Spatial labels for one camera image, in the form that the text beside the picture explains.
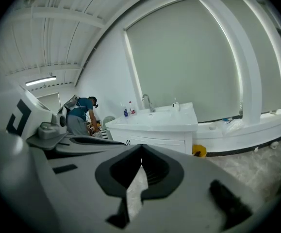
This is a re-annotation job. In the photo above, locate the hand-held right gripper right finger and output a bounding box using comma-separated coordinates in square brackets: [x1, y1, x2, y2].
[130, 143, 267, 233]

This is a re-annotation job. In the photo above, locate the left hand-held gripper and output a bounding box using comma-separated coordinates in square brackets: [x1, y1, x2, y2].
[0, 83, 128, 155]

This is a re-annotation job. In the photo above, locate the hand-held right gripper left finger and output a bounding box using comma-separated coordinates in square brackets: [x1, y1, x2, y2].
[31, 143, 143, 233]

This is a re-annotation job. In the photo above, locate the white vanity cabinet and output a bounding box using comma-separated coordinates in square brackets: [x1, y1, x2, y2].
[107, 127, 194, 155]

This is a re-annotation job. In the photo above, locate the yellow bin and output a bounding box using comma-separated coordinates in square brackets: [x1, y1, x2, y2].
[192, 144, 207, 158]

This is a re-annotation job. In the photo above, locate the white backpack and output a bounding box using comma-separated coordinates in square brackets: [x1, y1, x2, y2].
[58, 95, 80, 114]

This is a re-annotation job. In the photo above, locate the white wash basin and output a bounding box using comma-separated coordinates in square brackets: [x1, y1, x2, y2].
[105, 102, 198, 132]

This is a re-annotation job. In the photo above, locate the chrome faucet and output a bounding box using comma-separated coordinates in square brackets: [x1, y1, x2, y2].
[142, 94, 156, 113]

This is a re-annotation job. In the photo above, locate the ceiling tube light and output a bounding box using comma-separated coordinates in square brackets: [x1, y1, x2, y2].
[25, 76, 57, 87]

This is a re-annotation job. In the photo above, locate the clear plastic sheet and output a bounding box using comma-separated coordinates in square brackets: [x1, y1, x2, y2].
[220, 118, 247, 136]

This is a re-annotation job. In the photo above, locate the white window ledge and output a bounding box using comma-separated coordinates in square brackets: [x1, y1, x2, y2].
[194, 112, 281, 154]

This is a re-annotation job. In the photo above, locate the large grey roller blind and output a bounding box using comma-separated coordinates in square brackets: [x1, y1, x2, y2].
[125, 0, 243, 124]

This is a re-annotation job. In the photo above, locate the white window pillar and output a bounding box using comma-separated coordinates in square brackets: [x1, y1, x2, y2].
[197, 0, 263, 126]

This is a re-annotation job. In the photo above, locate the narrow grey roller blind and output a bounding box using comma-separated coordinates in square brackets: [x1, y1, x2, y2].
[215, 0, 281, 114]

